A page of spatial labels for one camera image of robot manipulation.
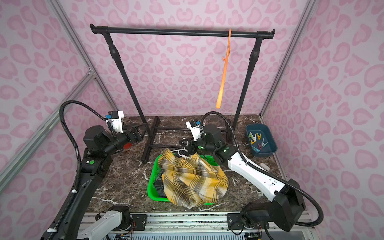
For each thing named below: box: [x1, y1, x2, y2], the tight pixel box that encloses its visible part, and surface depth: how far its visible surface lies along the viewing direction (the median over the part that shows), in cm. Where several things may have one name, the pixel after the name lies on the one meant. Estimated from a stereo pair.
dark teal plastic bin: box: [246, 123, 278, 157], surface depth 103 cm
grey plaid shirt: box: [154, 174, 167, 198], surface depth 79 cm
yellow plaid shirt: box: [158, 148, 229, 210], surface depth 70 cm
